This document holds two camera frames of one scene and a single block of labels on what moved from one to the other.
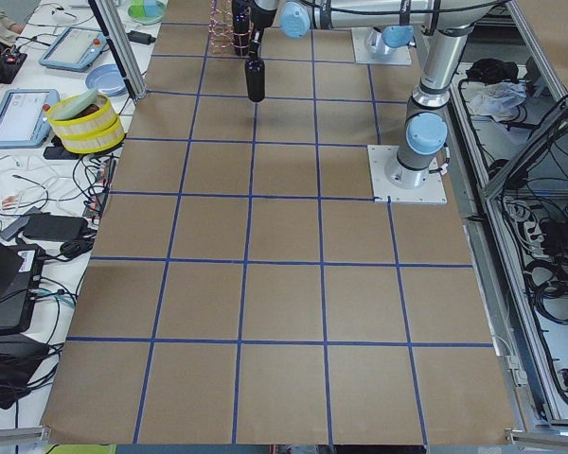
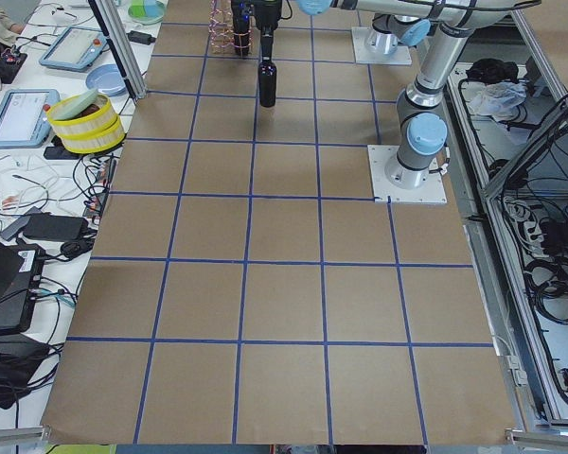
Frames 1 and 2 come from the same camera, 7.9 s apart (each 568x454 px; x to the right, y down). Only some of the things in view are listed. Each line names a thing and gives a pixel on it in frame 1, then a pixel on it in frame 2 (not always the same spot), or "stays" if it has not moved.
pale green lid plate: x=67 y=109 stays
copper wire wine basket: x=221 y=26 stays
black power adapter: x=138 y=37 stays
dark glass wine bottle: x=255 y=74 -> x=267 y=76
